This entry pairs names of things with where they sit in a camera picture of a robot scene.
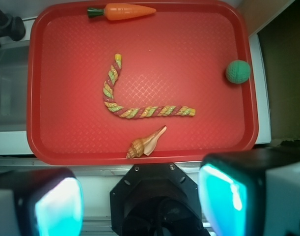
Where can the green textured ball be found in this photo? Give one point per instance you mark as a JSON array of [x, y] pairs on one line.
[[238, 72]]

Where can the tan conch seashell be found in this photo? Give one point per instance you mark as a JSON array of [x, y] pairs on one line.
[[144, 146]]

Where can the red plastic tray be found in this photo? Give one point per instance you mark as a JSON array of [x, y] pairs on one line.
[[188, 43]]

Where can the grey sink faucet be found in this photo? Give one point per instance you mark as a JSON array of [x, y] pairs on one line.
[[12, 27]]

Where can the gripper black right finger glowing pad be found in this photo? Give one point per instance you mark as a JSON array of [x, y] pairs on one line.
[[252, 193]]

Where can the braided multicolour rope toy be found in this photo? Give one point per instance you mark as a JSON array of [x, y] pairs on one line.
[[140, 97]]

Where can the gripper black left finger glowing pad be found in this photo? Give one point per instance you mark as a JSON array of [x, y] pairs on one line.
[[46, 202]]

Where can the brown cardboard panel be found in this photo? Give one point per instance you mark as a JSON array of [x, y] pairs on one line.
[[274, 36]]

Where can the orange toy carrot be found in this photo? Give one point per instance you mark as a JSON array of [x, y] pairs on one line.
[[120, 11]]

